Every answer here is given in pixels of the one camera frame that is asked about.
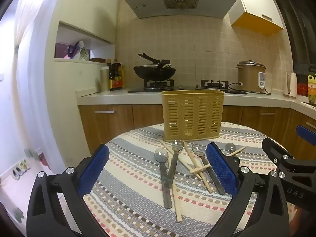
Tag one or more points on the yellow slotted plastic utensil basket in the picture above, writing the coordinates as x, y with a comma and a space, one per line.
172, 113

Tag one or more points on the wooden base cabinets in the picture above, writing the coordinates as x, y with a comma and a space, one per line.
111, 128

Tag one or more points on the white curtain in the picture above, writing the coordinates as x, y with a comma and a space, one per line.
27, 29

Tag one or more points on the striped woven tablecloth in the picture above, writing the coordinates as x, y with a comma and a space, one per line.
133, 177

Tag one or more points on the green and white box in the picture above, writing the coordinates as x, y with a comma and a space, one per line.
82, 53

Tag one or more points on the black wok with lid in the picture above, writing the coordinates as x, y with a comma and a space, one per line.
154, 71

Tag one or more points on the red container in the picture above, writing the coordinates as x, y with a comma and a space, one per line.
302, 88

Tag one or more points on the purple box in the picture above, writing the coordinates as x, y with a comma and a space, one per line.
74, 50

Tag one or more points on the black gas stove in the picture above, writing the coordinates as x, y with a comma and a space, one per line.
160, 85

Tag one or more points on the row of shoes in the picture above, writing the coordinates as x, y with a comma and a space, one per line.
21, 169

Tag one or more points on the yellow detergent bottle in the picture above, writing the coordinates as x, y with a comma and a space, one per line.
312, 88

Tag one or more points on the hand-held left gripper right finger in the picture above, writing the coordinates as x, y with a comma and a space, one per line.
221, 170

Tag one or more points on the dark window frame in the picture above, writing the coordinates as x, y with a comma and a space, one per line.
296, 29

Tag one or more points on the white kitchen countertop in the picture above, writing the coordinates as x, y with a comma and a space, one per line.
111, 96

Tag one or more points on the wooden chopstick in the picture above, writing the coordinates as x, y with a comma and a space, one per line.
197, 169
196, 163
177, 209
188, 166
166, 146

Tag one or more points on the white kettle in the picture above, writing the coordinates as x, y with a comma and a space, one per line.
290, 84

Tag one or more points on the brown rice cooker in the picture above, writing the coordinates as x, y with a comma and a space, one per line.
249, 79

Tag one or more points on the white and yellow wall cabinet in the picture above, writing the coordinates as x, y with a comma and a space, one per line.
256, 7

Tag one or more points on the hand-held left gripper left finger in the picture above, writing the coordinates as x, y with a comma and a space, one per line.
93, 170

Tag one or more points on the dark sauce bottle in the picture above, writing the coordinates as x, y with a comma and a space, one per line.
110, 79

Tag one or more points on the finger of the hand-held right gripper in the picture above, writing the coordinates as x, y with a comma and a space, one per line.
274, 150
307, 133

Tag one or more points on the cream plastic bottle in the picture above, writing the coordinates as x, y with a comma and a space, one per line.
105, 79

